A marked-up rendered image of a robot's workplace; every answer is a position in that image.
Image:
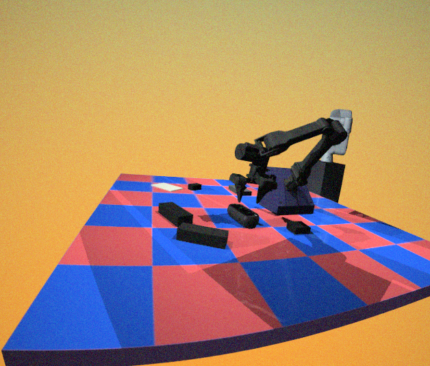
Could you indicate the cream flat rectangular panel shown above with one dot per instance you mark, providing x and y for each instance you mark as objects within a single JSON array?
[{"x": 167, "y": 187}]

